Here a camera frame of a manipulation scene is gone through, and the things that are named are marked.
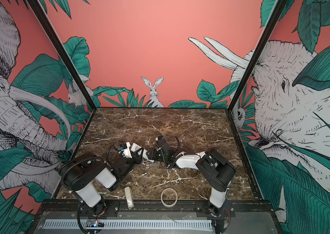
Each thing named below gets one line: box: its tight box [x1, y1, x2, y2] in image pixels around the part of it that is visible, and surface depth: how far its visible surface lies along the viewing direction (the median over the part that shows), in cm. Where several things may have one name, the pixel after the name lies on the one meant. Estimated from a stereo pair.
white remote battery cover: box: [123, 186, 135, 209], surface depth 76 cm
